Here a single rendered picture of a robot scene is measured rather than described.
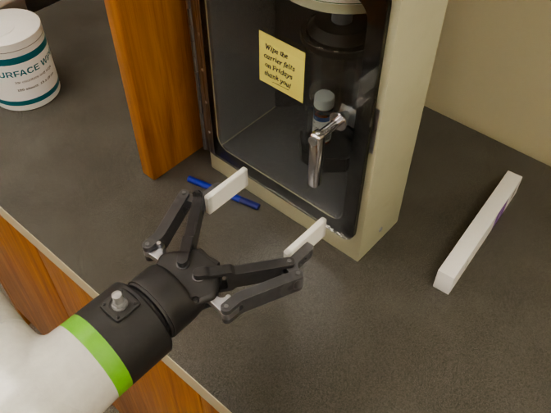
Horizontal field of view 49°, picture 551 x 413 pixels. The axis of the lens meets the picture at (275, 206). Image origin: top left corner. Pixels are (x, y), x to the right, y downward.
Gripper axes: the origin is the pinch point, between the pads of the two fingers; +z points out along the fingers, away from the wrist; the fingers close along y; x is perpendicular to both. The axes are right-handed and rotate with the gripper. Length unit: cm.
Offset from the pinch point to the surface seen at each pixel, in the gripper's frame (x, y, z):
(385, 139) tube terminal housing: -3.8, -5.1, 15.2
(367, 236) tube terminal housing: 15.3, -5.2, 15.2
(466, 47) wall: 6, 4, 56
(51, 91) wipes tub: 18, 64, 6
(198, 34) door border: -8.0, 25.0, 11.9
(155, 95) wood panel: 3.8, 31.9, 7.7
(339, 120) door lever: -6.4, -0.2, 11.6
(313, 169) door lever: -1.3, -0.2, 7.1
